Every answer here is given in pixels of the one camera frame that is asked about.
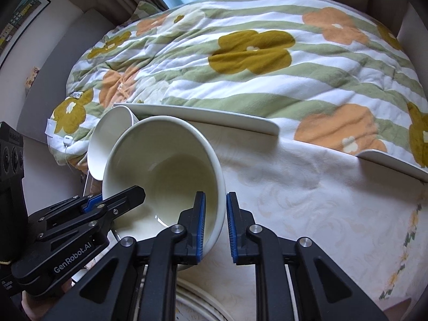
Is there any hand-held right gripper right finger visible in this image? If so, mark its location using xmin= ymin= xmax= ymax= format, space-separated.
xmin=226 ymin=192 xmax=390 ymax=321

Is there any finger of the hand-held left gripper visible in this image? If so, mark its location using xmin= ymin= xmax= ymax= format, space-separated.
xmin=28 ymin=194 xmax=102 ymax=223
xmin=38 ymin=185 xmax=147 ymax=241

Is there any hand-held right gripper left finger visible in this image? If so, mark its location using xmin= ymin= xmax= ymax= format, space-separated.
xmin=43 ymin=190 xmax=206 ymax=321

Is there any cream ceramic bowl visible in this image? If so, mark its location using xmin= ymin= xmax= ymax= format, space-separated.
xmin=102 ymin=116 xmax=226 ymax=271

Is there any white ceramic bowl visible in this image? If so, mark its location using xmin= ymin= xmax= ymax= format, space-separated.
xmin=87 ymin=105 xmax=140 ymax=181

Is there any person's left hand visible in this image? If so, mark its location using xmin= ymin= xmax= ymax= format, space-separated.
xmin=22 ymin=279 xmax=72 ymax=321

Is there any white patterned tablecloth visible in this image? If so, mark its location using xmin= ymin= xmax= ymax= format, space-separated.
xmin=114 ymin=120 xmax=428 ymax=321

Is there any white rectangular tray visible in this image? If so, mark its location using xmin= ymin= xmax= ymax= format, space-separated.
xmin=356 ymin=150 xmax=428 ymax=183
xmin=125 ymin=103 xmax=280 ymax=136

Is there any floral striped blanket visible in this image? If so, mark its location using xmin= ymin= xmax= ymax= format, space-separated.
xmin=45 ymin=0 xmax=428 ymax=176

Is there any grey headboard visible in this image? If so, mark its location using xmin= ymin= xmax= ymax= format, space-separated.
xmin=17 ymin=8 xmax=117 ymax=134

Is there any green striped pillow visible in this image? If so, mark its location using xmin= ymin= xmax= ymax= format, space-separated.
xmin=132 ymin=0 xmax=164 ymax=22

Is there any wall poster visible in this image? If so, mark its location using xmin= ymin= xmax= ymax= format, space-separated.
xmin=0 ymin=0 xmax=51 ymax=67

